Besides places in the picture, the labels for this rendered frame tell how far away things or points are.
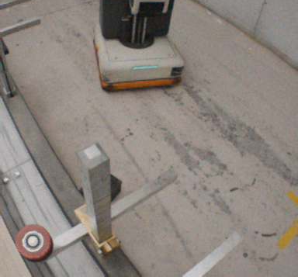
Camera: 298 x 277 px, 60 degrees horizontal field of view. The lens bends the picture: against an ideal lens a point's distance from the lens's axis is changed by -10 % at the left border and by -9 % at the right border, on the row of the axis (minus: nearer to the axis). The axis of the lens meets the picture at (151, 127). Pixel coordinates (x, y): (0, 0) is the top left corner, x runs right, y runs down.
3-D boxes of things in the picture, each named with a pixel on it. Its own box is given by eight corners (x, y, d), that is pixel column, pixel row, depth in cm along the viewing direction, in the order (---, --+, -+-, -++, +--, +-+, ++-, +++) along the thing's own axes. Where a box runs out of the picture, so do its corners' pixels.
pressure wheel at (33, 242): (54, 273, 58) (43, 263, 49) (24, 263, 58) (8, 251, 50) (64, 244, 63) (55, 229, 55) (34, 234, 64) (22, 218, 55)
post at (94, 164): (105, 240, 75) (96, 137, 39) (112, 250, 74) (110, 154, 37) (95, 247, 74) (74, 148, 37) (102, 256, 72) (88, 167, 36)
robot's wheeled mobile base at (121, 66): (92, 44, 247) (91, 20, 228) (159, 40, 263) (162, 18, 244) (102, 94, 207) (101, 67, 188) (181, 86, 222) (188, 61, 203)
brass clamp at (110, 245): (93, 207, 73) (92, 199, 69) (123, 247, 67) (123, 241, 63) (74, 218, 70) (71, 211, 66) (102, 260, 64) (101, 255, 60)
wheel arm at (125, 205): (168, 174, 82) (171, 166, 79) (175, 182, 81) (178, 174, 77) (36, 254, 62) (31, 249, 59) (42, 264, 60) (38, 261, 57)
